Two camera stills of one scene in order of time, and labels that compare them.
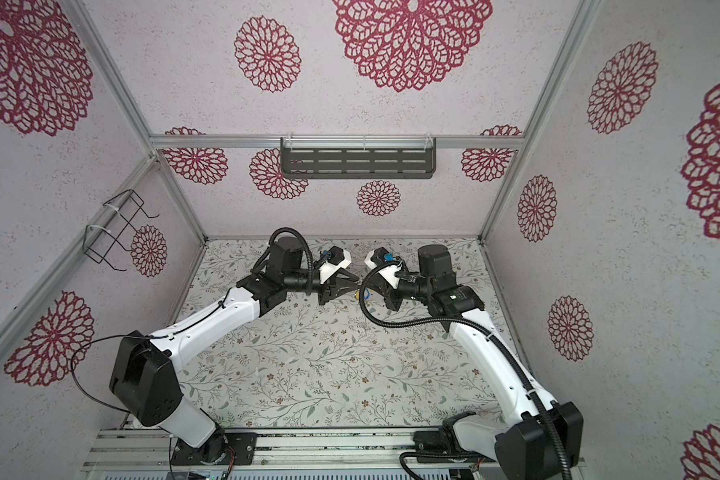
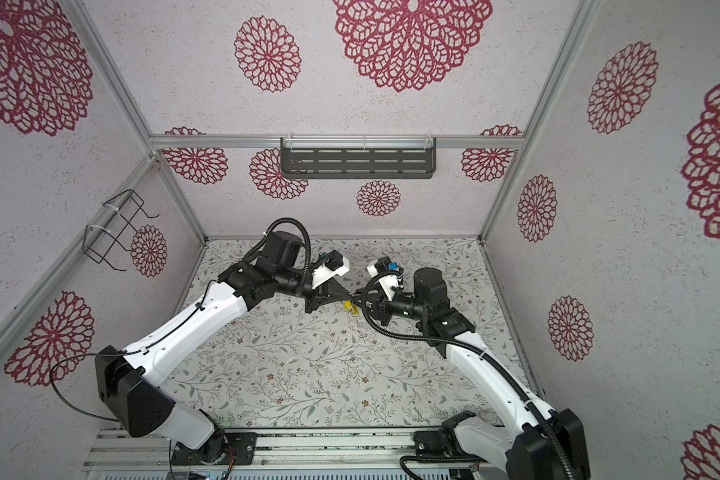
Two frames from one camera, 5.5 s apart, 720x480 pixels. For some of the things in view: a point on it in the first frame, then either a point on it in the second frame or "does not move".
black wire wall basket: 99,242 does not move
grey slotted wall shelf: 358,157 does not move
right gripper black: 386,289 → 381,305
